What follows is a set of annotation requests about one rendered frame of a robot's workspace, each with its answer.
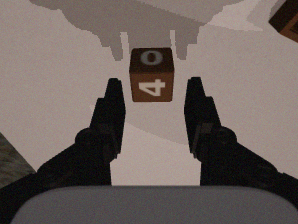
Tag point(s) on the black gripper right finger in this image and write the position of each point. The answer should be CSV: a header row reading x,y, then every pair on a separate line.
x,y
225,162

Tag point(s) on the brown wooden cube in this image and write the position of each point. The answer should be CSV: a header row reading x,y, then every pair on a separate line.
x,y
295,26
151,74

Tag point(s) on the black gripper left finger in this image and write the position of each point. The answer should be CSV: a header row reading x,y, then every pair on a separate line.
x,y
85,163

